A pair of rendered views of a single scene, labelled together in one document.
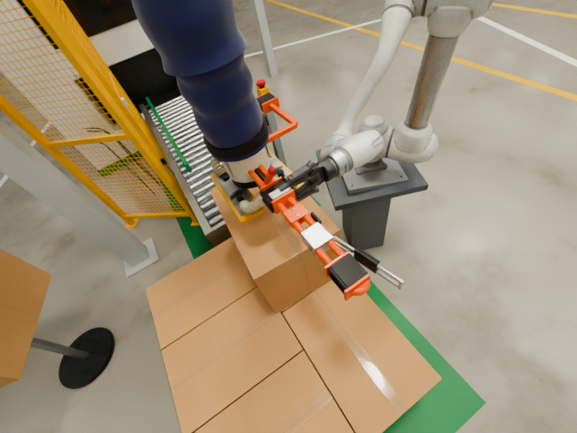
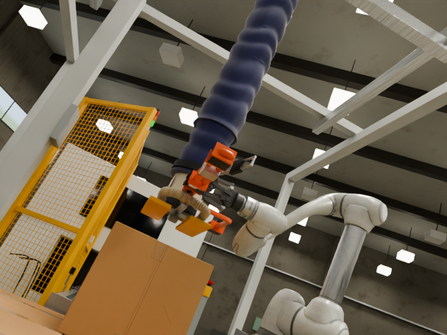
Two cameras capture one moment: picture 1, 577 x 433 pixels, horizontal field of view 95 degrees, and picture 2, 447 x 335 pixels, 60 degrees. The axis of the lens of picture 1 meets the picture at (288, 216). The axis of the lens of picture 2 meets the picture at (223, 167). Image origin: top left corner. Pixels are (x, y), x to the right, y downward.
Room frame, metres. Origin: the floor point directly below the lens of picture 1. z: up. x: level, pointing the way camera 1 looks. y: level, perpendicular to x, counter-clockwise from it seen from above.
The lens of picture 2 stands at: (-0.86, -0.31, 0.72)
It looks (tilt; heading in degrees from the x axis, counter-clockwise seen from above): 22 degrees up; 9
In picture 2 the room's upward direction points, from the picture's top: 24 degrees clockwise
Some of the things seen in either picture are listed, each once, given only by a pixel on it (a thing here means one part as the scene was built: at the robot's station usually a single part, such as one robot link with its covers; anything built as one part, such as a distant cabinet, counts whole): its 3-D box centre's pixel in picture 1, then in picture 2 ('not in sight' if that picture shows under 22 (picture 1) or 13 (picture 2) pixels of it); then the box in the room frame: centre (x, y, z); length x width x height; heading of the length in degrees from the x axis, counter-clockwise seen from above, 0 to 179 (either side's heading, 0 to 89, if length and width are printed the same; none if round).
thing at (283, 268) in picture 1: (276, 231); (137, 296); (0.84, 0.08, 0.74); 0.60 x 0.40 x 0.40; 15
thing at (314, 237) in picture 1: (317, 239); (210, 170); (0.41, -0.06, 1.22); 0.07 x 0.07 x 0.04; 19
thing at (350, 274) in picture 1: (346, 275); (221, 157); (0.28, -0.10, 1.23); 0.08 x 0.07 x 0.05; 19
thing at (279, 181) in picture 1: (278, 195); (197, 183); (0.61, 0.01, 1.23); 0.10 x 0.08 x 0.06; 109
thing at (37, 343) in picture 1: (51, 346); not in sight; (0.80, 1.70, 0.31); 0.40 x 0.40 x 0.62
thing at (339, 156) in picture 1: (337, 163); (247, 207); (0.68, -0.21, 1.23); 0.09 x 0.06 x 0.09; 19
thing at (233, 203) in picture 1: (233, 189); (156, 206); (0.82, 0.18, 1.13); 0.34 x 0.10 x 0.05; 19
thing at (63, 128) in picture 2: not in sight; (65, 126); (1.61, 1.31, 1.62); 0.20 x 0.05 x 0.30; 19
